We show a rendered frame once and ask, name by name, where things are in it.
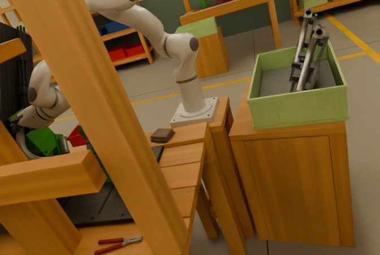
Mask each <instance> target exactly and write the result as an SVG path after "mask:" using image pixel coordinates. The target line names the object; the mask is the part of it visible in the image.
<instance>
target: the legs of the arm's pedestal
mask: <svg viewBox="0 0 380 255"><path fill-rule="evenodd" d="M233 122H234V118H233V115H232V111H231V108H230V104H229V107H228V112H227V117H226V122H225V125H224V130H223V132H217V133H212V134H211V135H212V137H213V140H214V143H215V151H216V153H217V156H218V159H219V163H220V165H221V168H222V171H223V174H224V178H225V180H226V183H227V187H228V190H229V193H230V196H231V199H232V202H233V205H234V208H235V211H236V214H237V217H238V220H239V223H240V226H241V229H242V232H243V235H244V237H255V231H256V229H255V226H254V223H253V219H252V215H251V212H250V209H249V208H250V207H249V204H248V200H247V196H246V194H245V190H244V186H243V183H242V180H241V177H240V173H239V169H238V166H237V163H236V159H235V156H234V153H233V150H232V146H231V143H230V139H229V133H230V130H231V127H232V124H233ZM196 210H197V212H198V214H199V217H200V219H201V222H202V224H203V227H204V229H205V231H206V234H207V236H208V238H218V235H219V227H218V224H217V221H216V218H217V216H216V213H215V211H214V208H213V205H212V203H211V200H210V197H209V195H208V192H207V190H206V191H205V190H204V187H203V185H202V182H201V183H200V190H199V192H198V198H197V204H196Z"/></svg>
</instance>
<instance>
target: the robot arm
mask: <svg viewBox="0 0 380 255"><path fill-rule="evenodd" d="M136 2H137V0H85V3H86V5H87V7H88V10H89V12H96V11H98V12H99V13H100V14H101V15H103V16H104V17H106V18H108V19H110V20H113V21H116V22H118V23H122V24H124V25H127V26H129V27H131V28H133V29H135V30H137V31H138V32H140V33H141V34H142V35H144V36H145V37H146V38H147V39H148V40H149V41H150V42H151V43H152V45H153V47H154V48H155V50H156V52H157V53H158V54H159V55H160V56H162V57H164V58H179V59H180V65H178V66H176V67H175V69H174V71H173V74H174V79H175V82H176V85H177V87H178V91H179V94H180V97H181V99H182V103H183V106H182V107H181V108H180V110H179V114H180V116H182V117H184V118H193V117H197V116H200V115H202V114H205V113H206V112H208V111H209V110H210V109H211V108H212V102H211V101H210V100H205V99H204V96H203V93H202V90H201V86H200V82H199V80H198V76H197V72H196V69H195V61H196V58H197V55H198V52H199V49H200V45H199V42H198V39H197V38H196V36H195V35H193V34H191V33H187V32H185V33H175V34H168V33H166V32H164V27H163V24H162V23H161V21H160V20H159V19H158V18H157V17H155V16H154V15H153V14H152V13H151V12H150V11H148V10H147V9H145V8H143V7H140V6H138V5H135V4H136ZM51 77H52V73H51V72H50V70H49V68H48V66H47V64H46V63H45V61H44V60H42V61H41V62H40V63H39V64H38V65H37V66H36V67H35V68H34V69H33V71H32V74H31V78H30V82H29V87H28V101H29V103H30V104H31V106H29V107H27V108H25V109H24V110H22V111H21V112H19V113H18V114H17V117H16V118H12V119H11V122H12V123H13V124H15V125H14V126H13V127H12V134H16V133H17V132H19V131H20V129H21V128H22V127H25V135H26V134H27V133H29V132H30V131H34V130H35V129H43V128H45V127H46V126H47V125H48V124H50V123H51V122H52V121H53V119H55V118H56V117H58V116H60V114H62V113H64V112H65V111H66V110H68V109H69V108H70V105H69V104H68V102H67V100H66V98H65V96H64V95H63V93H62V91H61V89H60V87H59V86H58V85H57V86H54V87H50V86H49V84H50V79H51Z"/></svg>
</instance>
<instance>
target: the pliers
mask: <svg viewBox="0 0 380 255"><path fill-rule="evenodd" d="M142 239H143V237H142V236H137V237H131V238H127V239H126V238H116V239H105V240H99V241H98V244H110V243H119V244H116V245H112V246H110V247H106V248H103V249H100V250H96V251H95V252H94V254H95V255H98V254H102V253H105V252H109V251H111V250H114V249H118V248H121V247H123V246H125V245H128V244H133V243H137V242H140V241H142Z"/></svg>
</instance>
